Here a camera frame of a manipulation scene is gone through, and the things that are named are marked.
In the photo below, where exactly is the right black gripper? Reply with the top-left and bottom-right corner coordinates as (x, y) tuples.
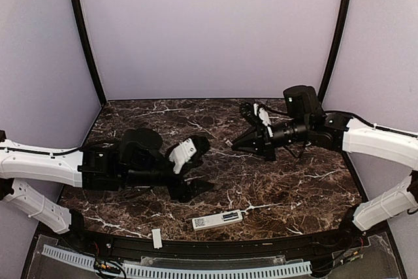
(231, 116), (311, 161)

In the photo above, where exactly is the white remote control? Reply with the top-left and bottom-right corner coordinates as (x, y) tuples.
(192, 210), (243, 231)

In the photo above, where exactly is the white battery cover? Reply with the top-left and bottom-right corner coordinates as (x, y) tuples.
(152, 228), (163, 250)

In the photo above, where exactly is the blue battery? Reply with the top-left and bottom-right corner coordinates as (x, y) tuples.
(222, 213), (239, 221)

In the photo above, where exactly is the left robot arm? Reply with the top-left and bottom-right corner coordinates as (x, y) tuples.
(1, 128), (214, 250)

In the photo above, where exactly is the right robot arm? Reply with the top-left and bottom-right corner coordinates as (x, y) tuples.
(232, 85), (417, 249)

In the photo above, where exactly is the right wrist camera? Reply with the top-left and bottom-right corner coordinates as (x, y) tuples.
(240, 103), (273, 138)

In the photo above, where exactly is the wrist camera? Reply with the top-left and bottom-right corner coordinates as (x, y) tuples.
(166, 135), (210, 175)
(240, 103), (273, 138)

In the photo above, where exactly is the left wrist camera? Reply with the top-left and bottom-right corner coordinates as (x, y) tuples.
(166, 135), (210, 175)

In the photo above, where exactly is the white slotted cable duct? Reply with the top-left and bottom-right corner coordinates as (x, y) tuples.
(41, 244), (312, 278)

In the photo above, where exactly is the black front rail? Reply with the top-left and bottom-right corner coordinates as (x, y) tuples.
(35, 218), (389, 262)

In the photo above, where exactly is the right black frame post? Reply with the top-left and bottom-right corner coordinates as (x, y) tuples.
(318, 0), (350, 104)

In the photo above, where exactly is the black frame post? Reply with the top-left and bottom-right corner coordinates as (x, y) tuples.
(318, 0), (350, 104)
(71, 0), (107, 107)

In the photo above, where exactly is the left black frame post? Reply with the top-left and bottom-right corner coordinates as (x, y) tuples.
(71, 0), (107, 107)

